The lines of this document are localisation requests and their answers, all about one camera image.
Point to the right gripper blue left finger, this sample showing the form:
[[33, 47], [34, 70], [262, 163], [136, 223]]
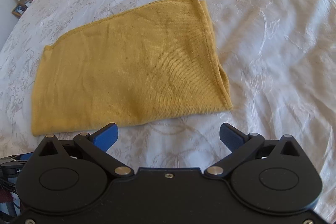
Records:
[[94, 147]]

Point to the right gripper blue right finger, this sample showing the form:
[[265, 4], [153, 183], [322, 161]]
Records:
[[243, 148]]

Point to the mustard yellow knit garment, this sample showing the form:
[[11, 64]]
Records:
[[153, 62]]

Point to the wooden picture frame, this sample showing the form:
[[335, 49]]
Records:
[[19, 10]]

